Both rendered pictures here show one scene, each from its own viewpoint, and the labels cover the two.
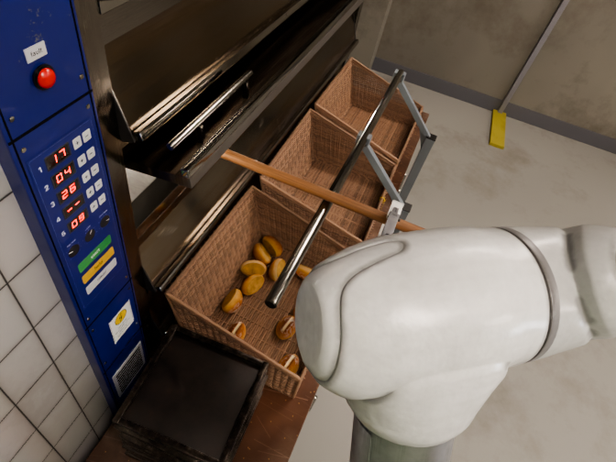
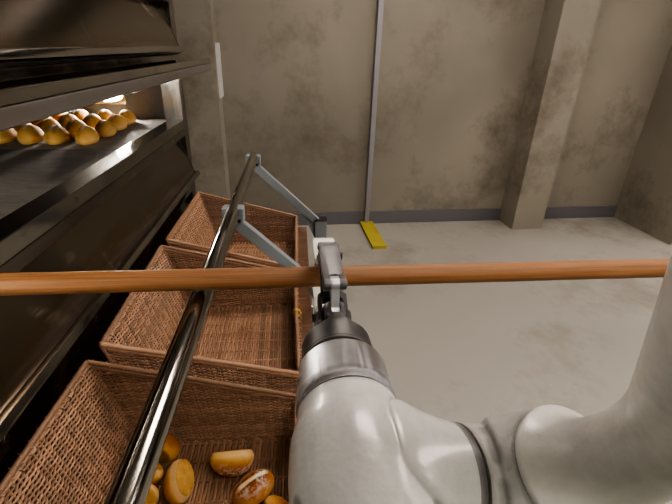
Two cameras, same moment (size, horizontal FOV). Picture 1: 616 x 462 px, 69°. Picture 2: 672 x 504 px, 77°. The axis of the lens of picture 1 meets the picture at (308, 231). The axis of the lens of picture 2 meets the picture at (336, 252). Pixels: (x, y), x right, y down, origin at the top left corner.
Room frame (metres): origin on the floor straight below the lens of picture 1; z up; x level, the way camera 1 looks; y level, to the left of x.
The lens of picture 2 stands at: (0.34, -0.07, 1.49)
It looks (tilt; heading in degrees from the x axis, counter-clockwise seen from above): 26 degrees down; 343
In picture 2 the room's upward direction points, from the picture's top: 2 degrees clockwise
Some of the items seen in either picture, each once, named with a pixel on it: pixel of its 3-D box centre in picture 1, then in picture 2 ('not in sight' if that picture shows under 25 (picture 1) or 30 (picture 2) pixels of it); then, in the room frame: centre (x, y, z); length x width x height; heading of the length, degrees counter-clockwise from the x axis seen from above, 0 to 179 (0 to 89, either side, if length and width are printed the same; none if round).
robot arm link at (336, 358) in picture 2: not in sight; (343, 389); (0.63, -0.17, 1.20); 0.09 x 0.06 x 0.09; 80
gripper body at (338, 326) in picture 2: not in sight; (335, 340); (0.70, -0.18, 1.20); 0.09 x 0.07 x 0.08; 170
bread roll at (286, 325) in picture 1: (287, 325); not in sight; (0.79, -0.02, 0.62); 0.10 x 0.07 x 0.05; 161
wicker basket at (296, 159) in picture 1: (331, 182); (222, 319); (1.47, -0.04, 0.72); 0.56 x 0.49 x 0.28; 171
